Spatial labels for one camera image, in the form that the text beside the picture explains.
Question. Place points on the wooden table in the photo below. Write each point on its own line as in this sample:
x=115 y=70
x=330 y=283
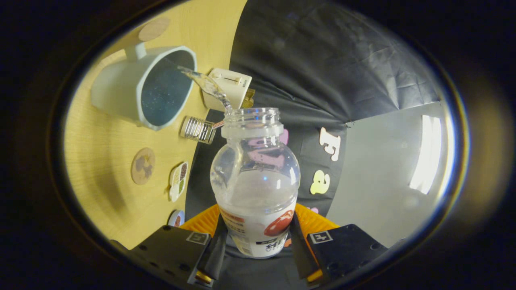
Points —
x=105 y=173

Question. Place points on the blue plate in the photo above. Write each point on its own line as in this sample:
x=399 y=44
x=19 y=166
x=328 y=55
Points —
x=173 y=217

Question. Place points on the white divided dish with beans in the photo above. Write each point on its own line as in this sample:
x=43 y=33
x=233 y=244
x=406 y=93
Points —
x=178 y=183

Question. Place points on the round cork coaster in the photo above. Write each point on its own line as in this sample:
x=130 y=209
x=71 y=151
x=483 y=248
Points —
x=143 y=166

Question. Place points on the brown meat piece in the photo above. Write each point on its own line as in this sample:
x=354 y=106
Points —
x=177 y=221

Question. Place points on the white toaster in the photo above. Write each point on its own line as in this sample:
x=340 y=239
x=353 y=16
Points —
x=227 y=82

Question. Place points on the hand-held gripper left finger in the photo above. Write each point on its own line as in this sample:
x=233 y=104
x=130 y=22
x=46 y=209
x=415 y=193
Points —
x=213 y=257

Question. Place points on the clear plastic juice bottle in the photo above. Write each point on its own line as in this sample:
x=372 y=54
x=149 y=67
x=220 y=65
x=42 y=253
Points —
x=256 y=193

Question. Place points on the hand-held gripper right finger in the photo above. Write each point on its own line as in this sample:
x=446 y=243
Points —
x=302 y=253

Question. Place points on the brown toast slices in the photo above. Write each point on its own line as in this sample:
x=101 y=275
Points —
x=249 y=98

